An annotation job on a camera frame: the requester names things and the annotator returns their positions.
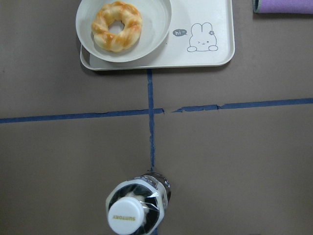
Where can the tea bottle white cap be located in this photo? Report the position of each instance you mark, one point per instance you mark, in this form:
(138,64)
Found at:
(137,206)

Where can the cream serving tray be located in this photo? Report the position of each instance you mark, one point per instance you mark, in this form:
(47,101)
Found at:
(175,33)

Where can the cream plate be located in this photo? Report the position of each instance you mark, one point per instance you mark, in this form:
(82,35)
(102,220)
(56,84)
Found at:
(156,15)

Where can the glazed twisted donut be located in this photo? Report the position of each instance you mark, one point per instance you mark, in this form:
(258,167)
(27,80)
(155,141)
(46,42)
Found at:
(117,26)

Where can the purple folded cloth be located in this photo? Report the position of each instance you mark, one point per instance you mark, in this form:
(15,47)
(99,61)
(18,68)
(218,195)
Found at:
(283,6)

